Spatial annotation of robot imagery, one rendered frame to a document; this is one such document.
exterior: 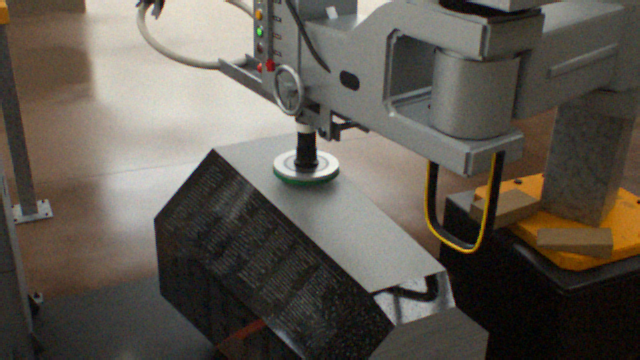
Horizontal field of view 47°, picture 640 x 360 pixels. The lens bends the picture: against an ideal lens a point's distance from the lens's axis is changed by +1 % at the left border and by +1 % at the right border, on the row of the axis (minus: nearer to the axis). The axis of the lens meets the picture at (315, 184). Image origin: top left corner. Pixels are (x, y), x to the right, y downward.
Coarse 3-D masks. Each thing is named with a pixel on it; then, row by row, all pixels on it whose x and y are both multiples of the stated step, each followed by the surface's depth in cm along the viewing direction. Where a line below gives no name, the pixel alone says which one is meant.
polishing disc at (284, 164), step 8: (288, 152) 247; (320, 152) 247; (280, 160) 241; (288, 160) 241; (320, 160) 242; (328, 160) 242; (336, 160) 242; (280, 168) 236; (288, 168) 236; (296, 168) 236; (312, 168) 236; (320, 168) 236; (328, 168) 236; (336, 168) 237; (288, 176) 232; (296, 176) 231; (304, 176) 231; (312, 176) 231; (320, 176) 231; (328, 176) 233
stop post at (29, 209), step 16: (0, 16) 330; (0, 32) 335; (0, 48) 338; (0, 64) 341; (0, 80) 344; (0, 96) 347; (16, 96) 350; (16, 112) 353; (16, 128) 356; (16, 144) 360; (16, 160) 363; (16, 176) 366; (32, 176) 370; (32, 192) 373; (16, 208) 384; (32, 208) 377; (48, 208) 384
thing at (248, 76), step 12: (252, 60) 260; (228, 72) 254; (240, 72) 247; (252, 72) 258; (252, 84) 243; (264, 96) 238; (312, 120) 219; (348, 120) 223; (324, 132) 210; (336, 132) 211
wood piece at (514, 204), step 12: (504, 192) 234; (516, 192) 234; (480, 204) 226; (504, 204) 227; (516, 204) 227; (528, 204) 227; (480, 216) 225; (504, 216) 223; (516, 216) 226; (528, 216) 230
